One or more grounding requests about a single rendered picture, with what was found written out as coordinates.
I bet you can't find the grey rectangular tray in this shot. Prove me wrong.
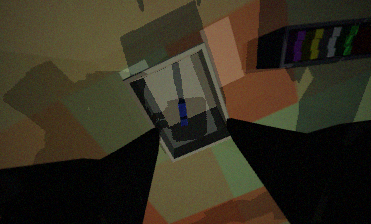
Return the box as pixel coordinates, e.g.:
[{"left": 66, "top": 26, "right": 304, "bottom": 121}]
[{"left": 123, "top": 42, "right": 231, "bottom": 163}]

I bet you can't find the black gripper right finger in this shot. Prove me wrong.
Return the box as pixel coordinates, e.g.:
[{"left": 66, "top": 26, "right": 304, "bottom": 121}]
[{"left": 227, "top": 118, "right": 371, "bottom": 224}]

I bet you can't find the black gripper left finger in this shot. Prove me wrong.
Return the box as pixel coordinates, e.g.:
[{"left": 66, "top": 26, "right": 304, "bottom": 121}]
[{"left": 0, "top": 127, "right": 160, "bottom": 224}]

